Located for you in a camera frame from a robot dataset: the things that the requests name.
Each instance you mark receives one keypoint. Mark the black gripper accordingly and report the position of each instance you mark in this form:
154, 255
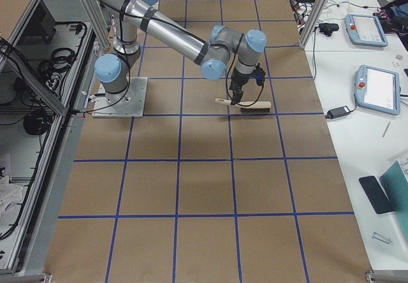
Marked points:
240, 79

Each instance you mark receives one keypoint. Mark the teal notebook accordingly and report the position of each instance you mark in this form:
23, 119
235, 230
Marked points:
394, 182

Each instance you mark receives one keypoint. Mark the blue teach pendant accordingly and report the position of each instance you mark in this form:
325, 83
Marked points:
365, 30
377, 89

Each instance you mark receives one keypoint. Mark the black power adapter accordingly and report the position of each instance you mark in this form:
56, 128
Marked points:
337, 112

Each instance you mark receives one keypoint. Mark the blue teach pendant near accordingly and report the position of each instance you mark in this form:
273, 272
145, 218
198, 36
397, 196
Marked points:
377, 89

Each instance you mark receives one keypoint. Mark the beige hand brush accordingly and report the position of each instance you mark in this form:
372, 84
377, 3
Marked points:
247, 106

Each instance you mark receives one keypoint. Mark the black smartphone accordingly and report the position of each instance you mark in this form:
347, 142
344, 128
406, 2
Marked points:
375, 195

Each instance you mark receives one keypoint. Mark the blue teach pendant far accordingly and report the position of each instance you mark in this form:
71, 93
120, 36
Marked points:
365, 30

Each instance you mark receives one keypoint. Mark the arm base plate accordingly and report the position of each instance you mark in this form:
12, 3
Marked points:
129, 104

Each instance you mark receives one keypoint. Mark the aluminium frame post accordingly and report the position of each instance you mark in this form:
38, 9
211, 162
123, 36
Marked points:
311, 22

